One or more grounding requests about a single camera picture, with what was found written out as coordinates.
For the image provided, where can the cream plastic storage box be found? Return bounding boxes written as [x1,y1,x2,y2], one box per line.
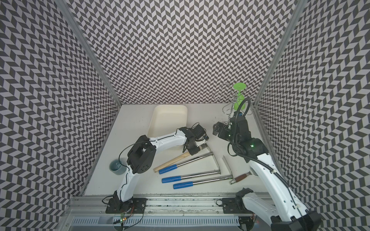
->
[147,105,188,138]

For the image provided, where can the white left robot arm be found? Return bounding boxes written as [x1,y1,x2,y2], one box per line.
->
[108,124,209,210]

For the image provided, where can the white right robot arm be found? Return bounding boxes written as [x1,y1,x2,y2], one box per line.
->
[213,113,322,231]

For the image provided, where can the chrome stand with green cups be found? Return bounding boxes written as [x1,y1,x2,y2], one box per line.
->
[220,82,255,124]

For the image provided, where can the grey metal corner profile right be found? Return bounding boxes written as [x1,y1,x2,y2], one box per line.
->
[252,0,308,172]

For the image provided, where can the grey metal corner profile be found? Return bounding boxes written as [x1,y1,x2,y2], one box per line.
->
[252,0,308,172]
[55,0,122,196]

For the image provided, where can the grey tape roll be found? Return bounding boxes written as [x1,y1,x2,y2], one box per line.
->
[109,159,127,175]

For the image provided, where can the grey metal corner profile left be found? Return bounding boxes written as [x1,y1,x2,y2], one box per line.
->
[55,0,122,196]

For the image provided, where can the brown handle scraper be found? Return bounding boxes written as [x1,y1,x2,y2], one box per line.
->
[229,172,251,185]

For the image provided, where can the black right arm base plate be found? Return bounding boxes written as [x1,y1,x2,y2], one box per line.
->
[221,198,253,214]

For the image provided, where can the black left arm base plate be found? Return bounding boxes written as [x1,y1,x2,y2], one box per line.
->
[105,198,147,215]

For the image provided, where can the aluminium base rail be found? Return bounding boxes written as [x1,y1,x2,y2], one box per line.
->
[56,193,269,231]

